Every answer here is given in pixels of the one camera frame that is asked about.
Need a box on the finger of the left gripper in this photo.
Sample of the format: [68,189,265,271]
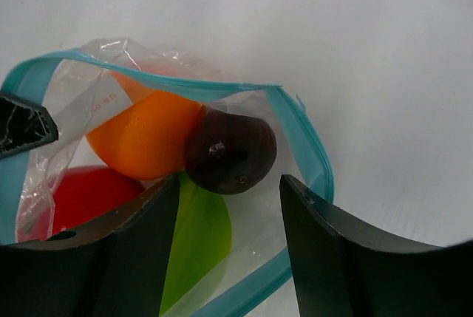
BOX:
[0,91,59,159]

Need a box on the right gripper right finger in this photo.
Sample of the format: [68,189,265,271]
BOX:
[279,174,462,316]

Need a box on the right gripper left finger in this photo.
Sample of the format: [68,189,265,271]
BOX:
[7,174,180,316]

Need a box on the red fake apple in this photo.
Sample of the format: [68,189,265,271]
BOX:
[18,166,145,242]

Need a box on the green fake fruit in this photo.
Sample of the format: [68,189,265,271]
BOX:
[160,172,232,316]

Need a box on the clear zip top bag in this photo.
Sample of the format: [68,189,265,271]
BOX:
[1,38,334,316]

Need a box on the orange fake fruit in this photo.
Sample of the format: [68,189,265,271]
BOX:
[86,72,204,180]

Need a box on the dark purple fake fig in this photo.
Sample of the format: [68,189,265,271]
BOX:
[184,106,277,195]

